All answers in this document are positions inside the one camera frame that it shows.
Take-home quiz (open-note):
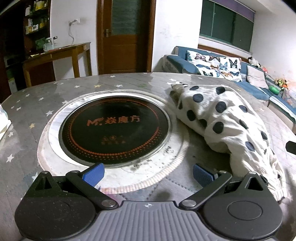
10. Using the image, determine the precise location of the glass jar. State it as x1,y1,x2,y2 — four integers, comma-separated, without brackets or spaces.
43,37,54,52

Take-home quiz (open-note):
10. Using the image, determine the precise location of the butterfly print pillow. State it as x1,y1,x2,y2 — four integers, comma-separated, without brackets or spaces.
186,50,243,82

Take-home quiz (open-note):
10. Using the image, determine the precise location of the dark wooden shelf cabinet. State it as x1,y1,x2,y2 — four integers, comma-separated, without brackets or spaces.
0,0,51,93

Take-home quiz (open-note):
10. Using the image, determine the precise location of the black and white plush toy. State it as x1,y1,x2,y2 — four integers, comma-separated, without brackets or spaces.
248,57,261,68

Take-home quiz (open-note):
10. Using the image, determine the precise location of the dark green window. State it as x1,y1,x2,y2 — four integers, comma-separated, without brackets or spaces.
199,0,256,52

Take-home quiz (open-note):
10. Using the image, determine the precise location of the grey pillow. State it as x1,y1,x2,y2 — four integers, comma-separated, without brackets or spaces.
246,65,269,89

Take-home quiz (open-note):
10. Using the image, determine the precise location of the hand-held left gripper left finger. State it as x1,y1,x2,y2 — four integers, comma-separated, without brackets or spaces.
28,163,118,209

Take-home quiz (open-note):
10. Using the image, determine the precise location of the round black induction cooktop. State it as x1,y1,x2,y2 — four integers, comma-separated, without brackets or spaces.
50,93,176,168

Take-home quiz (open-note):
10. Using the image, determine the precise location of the white polka dot garment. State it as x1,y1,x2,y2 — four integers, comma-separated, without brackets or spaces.
170,83,287,204

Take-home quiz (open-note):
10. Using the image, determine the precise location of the wooden side table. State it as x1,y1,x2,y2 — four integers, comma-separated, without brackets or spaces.
22,42,92,87

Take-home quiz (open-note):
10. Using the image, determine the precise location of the yellow orange toy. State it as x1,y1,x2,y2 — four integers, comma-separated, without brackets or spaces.
275,78,288,89

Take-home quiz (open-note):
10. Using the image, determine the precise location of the brown wooden door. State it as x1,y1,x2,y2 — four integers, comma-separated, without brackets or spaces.
96,0,156,75

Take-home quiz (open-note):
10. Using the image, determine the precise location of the grey star-printed tablecloth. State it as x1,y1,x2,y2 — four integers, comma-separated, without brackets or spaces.
0,72,296,241

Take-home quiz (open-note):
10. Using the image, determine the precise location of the blue sofa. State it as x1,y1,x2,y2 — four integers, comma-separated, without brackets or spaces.
162,46,296,135

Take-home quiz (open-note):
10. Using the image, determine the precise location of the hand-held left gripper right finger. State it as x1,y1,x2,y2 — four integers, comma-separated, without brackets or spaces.
179,163,278,209

